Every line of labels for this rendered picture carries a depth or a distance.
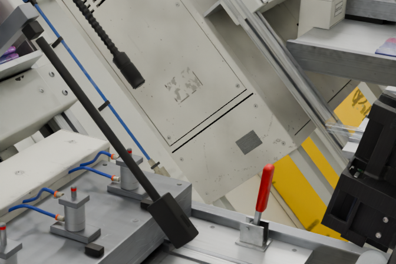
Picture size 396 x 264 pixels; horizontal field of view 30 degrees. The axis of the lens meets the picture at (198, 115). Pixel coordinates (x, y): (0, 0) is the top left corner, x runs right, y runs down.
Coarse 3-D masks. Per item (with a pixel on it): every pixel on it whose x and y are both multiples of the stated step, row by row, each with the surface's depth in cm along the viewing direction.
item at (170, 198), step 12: (168, 192) 63; (156, 204) 63; (168, 204) 63; (156, 216) 63; (168, 216) 63; (180, 216) 63; (168, 228) 63; (180, 228) 63; (192, 228) 63; (180, 240) 63
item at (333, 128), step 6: (330, 126) 99; (336, 126) 99; (342, 126) 99; (348, 126) 99; (330, 132) 99; (336, 132) 99; (342, 132) 98; (348, 132) 98; (354, 132) 98; (360, 132) 97; (360, 138) 98
